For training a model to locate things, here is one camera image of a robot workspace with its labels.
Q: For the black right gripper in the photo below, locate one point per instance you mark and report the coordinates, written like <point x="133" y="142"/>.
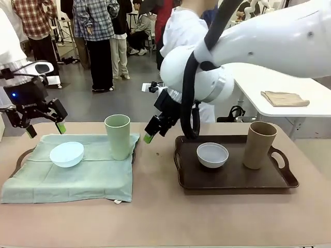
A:
<point x="169" y="108"/>

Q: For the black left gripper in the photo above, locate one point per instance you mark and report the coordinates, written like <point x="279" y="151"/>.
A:
<point x="28" y="95"/>

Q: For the tall pale green cup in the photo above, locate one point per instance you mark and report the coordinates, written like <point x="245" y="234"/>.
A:
<point x="119" y="142"/>

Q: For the light blue bowl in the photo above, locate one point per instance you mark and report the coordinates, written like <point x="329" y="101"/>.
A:
<point x="67" y="156"/>

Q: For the white grey bowl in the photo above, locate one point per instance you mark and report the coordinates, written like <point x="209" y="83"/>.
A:
<point x="212" y="156"/>

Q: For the pale green cloth mat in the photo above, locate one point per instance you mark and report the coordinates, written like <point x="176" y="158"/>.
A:
<point x="77" y="180"/>

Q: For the tall brown cup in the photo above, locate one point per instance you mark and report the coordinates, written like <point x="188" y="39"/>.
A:
<point x="258" y="147"/>

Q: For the beige cloth mat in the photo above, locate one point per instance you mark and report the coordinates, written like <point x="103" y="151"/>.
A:
<point x="284" y="99"/>

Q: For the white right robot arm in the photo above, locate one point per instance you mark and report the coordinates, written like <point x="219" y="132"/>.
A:
<point x="271" y="46"/>

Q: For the dark brown serving tray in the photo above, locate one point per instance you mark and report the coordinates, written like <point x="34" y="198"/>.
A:
<point x="232" y="175"/>
<point x="20" y="160"/>

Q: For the person in red plaid shirt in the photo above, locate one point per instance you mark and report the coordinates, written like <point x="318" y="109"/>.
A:
<point x="38" y="31"/>

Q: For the person in white trousers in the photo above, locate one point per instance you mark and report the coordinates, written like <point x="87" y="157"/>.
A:
<point x="120" y="51"/>

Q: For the seated person in grey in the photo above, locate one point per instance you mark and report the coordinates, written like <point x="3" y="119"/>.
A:
<point x="141" y="31"/>

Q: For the person in blue plaid shirt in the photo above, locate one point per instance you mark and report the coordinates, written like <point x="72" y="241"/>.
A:
<point x="95" y="33"/>

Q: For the person in white hoodie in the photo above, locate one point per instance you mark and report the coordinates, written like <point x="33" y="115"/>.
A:
<point x="183" y="28"/>

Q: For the black bar stool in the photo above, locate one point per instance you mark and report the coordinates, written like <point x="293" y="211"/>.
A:
<point x="132" y="28"/>

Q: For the person in red apron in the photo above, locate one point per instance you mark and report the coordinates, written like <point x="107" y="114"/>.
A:
<point x="159" y="20"/>

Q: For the white side table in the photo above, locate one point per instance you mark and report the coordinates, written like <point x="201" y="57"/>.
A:
<point x="297" y="111"/>

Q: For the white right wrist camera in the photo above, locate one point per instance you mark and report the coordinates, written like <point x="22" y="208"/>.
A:
<point x="152" y="87"/>

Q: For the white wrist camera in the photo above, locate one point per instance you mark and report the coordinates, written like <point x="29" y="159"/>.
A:
<point x="152" y="87"/>
<point x="42" y="67"/>

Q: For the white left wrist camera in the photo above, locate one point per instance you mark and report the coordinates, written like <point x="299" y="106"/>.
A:
<point x="42" y="67"/>

